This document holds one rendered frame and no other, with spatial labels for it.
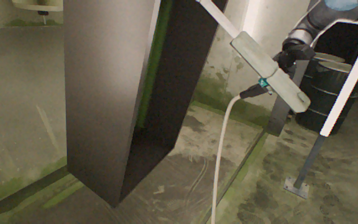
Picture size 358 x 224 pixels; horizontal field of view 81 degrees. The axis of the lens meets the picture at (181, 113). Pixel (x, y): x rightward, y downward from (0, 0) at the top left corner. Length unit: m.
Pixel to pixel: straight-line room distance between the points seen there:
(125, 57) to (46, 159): 1.37
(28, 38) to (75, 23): 1.31
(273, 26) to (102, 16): 2.19
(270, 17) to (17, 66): 2.41
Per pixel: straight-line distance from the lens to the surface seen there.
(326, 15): 0.87
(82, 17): 0.80
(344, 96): 1.87
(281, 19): 2.68
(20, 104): 1.93
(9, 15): 2.11
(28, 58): 2.06
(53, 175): 1.96
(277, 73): 0.69
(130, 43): 0.67
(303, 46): 0.75
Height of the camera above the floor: 1.42
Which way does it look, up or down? 28 degrees down
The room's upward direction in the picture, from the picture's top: 7 degrees clockwise
